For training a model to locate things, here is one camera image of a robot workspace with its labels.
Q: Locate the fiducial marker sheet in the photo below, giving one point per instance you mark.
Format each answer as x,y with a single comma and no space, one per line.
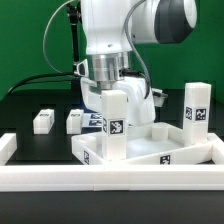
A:
92,120

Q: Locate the white desk top panel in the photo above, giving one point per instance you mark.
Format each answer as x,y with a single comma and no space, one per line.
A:
158,144

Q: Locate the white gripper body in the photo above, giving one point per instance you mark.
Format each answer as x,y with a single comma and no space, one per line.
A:
140,110

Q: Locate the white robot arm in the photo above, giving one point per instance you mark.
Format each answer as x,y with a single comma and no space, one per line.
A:
112,29

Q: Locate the white U-shaped fence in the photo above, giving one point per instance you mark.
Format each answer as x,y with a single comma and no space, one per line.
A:
103,178

